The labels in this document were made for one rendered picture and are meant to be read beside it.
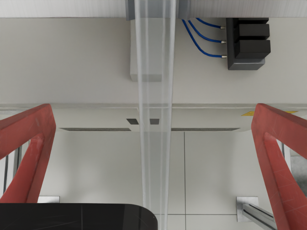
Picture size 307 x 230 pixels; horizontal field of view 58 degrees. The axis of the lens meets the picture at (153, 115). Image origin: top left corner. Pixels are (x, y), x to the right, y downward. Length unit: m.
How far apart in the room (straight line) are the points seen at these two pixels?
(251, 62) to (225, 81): 0.05
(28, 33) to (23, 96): 0.11
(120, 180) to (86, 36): 0.69
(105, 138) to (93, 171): 0.13
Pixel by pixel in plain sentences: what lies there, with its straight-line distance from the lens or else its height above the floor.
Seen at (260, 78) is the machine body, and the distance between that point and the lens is 0.50.
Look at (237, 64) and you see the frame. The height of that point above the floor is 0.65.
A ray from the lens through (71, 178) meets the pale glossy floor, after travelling 1.12.
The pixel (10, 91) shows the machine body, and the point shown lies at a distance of 0.52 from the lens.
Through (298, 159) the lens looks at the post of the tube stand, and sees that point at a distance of 1.19.
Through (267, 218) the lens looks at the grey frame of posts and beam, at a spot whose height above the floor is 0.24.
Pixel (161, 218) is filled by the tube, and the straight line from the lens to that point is 0.17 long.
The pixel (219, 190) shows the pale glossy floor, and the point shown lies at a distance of 1.11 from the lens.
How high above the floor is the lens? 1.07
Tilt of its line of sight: 82 degrees down
